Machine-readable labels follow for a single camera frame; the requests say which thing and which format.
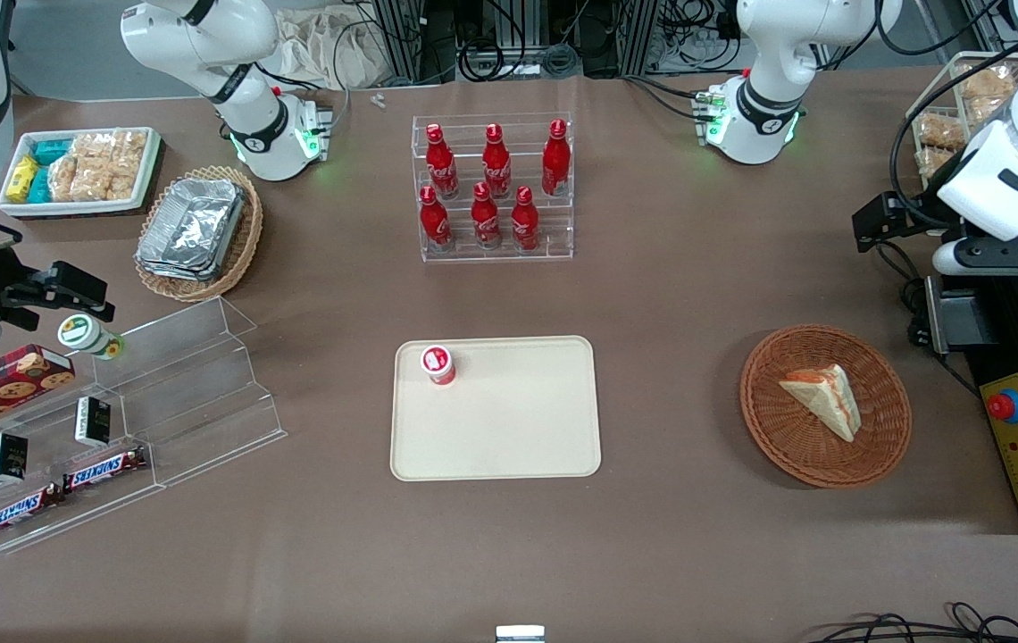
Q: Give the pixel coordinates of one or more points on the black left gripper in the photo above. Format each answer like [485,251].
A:
[918,211]

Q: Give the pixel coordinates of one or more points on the triangular sandwich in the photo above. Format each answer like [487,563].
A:
[826,400]

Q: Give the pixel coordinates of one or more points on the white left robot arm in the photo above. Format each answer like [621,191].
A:
[763,98]

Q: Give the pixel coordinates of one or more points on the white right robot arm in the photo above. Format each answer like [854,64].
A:
[246,107]

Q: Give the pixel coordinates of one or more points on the white rectangular snack tray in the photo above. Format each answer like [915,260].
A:
[147,179]

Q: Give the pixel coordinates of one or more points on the light oval wicker basket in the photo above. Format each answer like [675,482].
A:
[246,241]

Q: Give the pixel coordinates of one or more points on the brown round wicker basket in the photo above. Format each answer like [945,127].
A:
[786,438]

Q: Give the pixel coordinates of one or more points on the cream plastic tray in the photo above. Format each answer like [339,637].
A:
[509,420]

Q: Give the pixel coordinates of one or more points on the green lidded cup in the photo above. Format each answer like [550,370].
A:
[85,335]

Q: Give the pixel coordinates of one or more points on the rice cracker bag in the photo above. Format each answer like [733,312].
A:
[987,83]
[930,162]
[93,170]
[942,131]
[63,179]
[984,111]
[128,165]

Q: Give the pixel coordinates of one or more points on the teal snack pack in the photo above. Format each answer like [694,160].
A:
[40,186]
[52,151]

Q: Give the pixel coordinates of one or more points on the red cookie box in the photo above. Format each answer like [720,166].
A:
[0,386]

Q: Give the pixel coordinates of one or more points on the yellow snack pack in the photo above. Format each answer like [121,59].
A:
[21,179]

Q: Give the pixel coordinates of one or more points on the small black box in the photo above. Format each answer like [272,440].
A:
[93,421]
[6,457]

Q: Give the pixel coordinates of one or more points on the stack of foil trays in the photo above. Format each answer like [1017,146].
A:
[192,228]

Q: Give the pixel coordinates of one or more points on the clear acrylic stepped shelf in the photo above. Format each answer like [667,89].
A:
[196,393]

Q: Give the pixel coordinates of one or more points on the black control box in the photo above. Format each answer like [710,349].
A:
[1009,339]

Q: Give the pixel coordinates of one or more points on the snickers bar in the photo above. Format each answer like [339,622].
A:
[20,512]
[105,470]

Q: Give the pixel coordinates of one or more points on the red emergency stop button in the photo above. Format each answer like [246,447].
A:
[1005,406]

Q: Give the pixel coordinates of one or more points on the clear acrylic bottle rack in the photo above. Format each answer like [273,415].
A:
[554,228]

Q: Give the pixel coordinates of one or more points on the red cola bottle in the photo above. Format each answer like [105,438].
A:
[496,168]
[525,223]
[442,170]
[555,165]
[435,223]
[486,221]

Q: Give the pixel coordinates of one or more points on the beige cloth bag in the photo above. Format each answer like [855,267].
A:
[330,49]

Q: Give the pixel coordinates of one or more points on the red lidded yogurt cup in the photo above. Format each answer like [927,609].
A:
[438,364]

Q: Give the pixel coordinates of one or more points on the small white edge block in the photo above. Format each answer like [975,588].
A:
[520,634]

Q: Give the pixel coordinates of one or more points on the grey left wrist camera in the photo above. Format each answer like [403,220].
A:
[1000,257]

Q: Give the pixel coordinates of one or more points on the aluminium frame rack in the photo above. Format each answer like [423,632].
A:
[411,40]

